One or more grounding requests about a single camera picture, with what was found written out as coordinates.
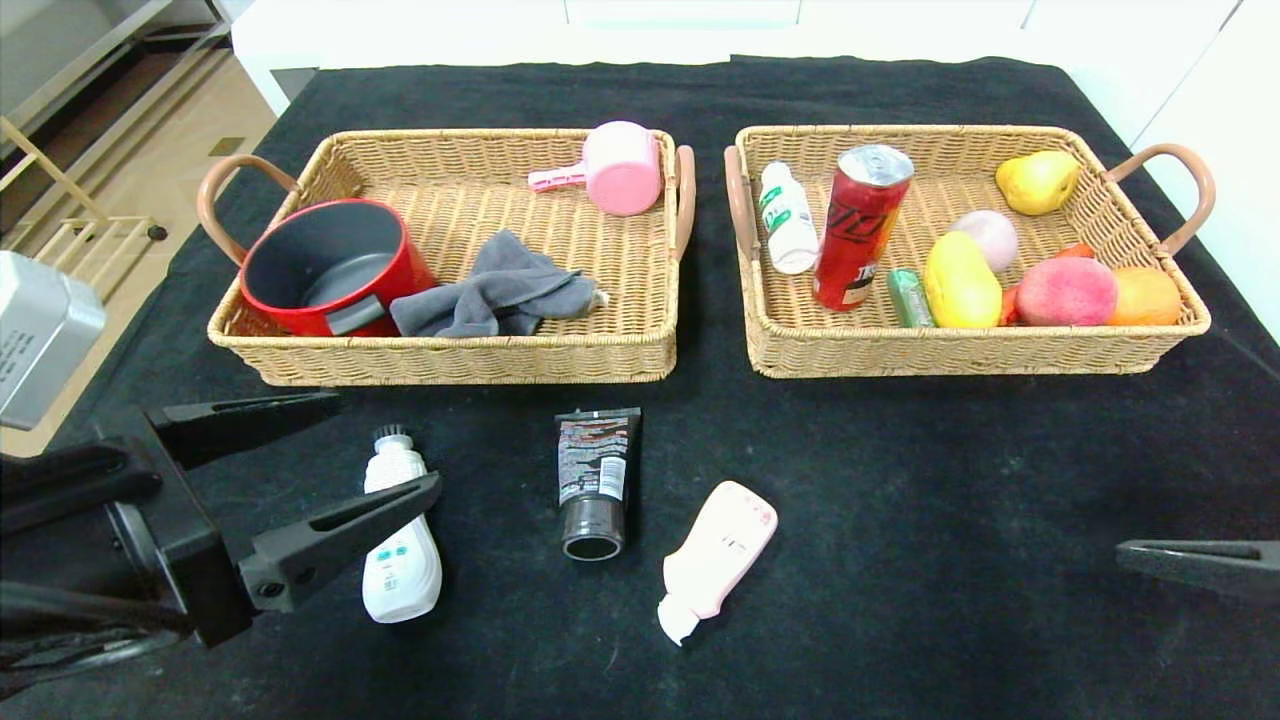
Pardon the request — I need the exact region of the orange fruit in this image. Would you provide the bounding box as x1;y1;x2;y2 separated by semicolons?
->
1108;266;1183;327

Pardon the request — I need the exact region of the black cosmetic tube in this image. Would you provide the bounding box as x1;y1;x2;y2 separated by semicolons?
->
555;407;643;562

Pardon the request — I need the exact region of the green candy pack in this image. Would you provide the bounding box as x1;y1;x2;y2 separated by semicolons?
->
888;268;936;329

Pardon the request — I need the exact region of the grey cloth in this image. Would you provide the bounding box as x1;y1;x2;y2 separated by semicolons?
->
388;230;608;339

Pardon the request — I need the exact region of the wooden rack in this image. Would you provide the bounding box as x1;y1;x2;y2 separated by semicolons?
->
0;115;169;269

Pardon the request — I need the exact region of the red drink can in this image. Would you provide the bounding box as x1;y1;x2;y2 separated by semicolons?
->
812;145;916;312

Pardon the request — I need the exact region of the black cable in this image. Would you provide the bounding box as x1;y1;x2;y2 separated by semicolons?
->
0;580;196;701

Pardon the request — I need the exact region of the white brush bottle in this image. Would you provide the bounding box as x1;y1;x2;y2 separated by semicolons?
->
361;425;443;624

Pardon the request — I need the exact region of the wicker basket with food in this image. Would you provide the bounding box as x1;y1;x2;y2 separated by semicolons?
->
724;124;1217;379

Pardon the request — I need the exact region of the black tablecloth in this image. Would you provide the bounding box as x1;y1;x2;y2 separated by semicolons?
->
0;55;1280;720

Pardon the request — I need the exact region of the red cooking pot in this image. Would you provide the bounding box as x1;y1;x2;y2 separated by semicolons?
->
238;198;439;338

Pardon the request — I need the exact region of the red peach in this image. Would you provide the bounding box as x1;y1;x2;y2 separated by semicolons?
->
1015;257;1119;327

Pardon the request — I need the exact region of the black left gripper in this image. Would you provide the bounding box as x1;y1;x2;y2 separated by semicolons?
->
0;390;443;649

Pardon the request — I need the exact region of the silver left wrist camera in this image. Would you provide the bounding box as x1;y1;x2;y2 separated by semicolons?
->
0;250;108;431

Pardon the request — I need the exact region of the pink squeeze bottle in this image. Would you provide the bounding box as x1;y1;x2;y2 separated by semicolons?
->
657;481;779;647

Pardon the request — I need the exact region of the pink plastic cup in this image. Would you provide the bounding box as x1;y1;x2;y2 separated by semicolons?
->
528;121;663;217

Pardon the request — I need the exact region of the yellow pear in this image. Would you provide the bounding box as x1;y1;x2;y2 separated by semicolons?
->
995;150;1082;217

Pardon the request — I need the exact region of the white milk drink bottle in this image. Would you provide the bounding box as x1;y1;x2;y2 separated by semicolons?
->
758;160;821;275

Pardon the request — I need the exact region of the wicker basket with kitchenware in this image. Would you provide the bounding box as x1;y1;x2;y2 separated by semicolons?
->
197;127;696;388

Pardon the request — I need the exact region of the grey low cabinet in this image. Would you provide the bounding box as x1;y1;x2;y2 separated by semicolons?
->
0;0;233;136

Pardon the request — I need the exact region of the yellow mango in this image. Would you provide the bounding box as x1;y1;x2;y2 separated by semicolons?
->
922;232;1004;329

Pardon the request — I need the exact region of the pale pink round fruit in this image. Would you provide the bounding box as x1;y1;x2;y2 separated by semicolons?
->
950;210;1019;273

